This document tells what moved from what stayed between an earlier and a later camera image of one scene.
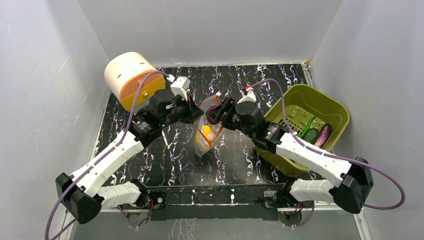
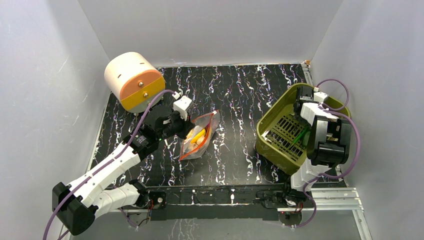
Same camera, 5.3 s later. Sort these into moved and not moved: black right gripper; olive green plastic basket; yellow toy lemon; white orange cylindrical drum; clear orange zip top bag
Moved: yellow toy lemon; black right gripper; clear orange zip top bag
Not moved: olive green plastic basket; white orange cylindrical drum
